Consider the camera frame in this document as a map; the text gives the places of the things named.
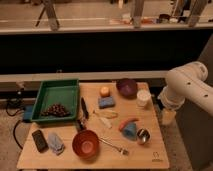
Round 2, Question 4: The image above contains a black cable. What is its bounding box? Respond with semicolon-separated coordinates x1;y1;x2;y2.
5;87;27;150

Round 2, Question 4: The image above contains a metal fork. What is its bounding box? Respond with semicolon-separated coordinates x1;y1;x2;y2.
99;138;129;155

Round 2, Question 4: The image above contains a red bowl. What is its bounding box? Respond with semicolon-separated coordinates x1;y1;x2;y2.
72;130;99;159

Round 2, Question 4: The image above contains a yellow banana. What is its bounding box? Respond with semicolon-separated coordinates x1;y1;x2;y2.
93;110;118;119

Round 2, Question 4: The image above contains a grey blue cloth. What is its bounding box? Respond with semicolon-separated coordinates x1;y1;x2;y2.
48;132;65;155

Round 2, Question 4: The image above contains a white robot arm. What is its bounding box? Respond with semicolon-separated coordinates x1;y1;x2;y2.
158;61;213;125

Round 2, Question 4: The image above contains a purple bowl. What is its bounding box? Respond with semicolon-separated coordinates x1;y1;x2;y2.
116;78;138;98

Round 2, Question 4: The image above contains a pile of brown beans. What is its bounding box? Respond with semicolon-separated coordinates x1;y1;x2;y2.
42;103;70;117

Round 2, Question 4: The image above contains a white cup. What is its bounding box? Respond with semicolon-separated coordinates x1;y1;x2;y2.
137;90;151;107

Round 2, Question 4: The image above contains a green plastic tray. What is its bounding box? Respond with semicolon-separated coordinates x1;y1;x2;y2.
31;79;80;124

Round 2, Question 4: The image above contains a blue power box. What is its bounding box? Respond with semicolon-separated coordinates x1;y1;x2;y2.
23;105;33;123

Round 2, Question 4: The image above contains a blue sponge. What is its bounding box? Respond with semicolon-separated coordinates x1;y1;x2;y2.
98;97;115;109

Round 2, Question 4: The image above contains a black phone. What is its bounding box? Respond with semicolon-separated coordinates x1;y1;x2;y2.
32;130;48;153

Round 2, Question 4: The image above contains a small metal cup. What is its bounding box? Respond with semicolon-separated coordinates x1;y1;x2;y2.
137;129;150;144

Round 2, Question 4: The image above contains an orange apple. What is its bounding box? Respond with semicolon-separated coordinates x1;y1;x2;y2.
100;86;110;97

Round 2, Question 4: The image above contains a white plastic spoon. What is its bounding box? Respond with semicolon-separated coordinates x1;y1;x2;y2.
100;117;112;129

